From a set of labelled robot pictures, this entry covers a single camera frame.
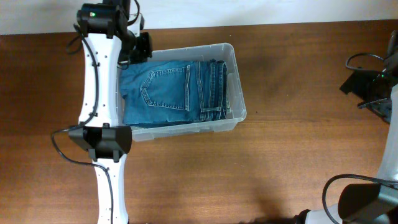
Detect dark blue jeans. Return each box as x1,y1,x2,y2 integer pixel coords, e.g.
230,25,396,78
119,60,228,128

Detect clear plastic storage bin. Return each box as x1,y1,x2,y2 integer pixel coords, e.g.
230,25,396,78
131,43,247,141

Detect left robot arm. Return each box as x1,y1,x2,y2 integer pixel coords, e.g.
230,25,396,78
67,0,152,223

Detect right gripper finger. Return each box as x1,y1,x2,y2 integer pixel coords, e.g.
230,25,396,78
358,98,392,124
340,71,373,100

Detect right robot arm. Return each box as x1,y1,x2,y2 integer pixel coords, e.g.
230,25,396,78
291,31,397,224

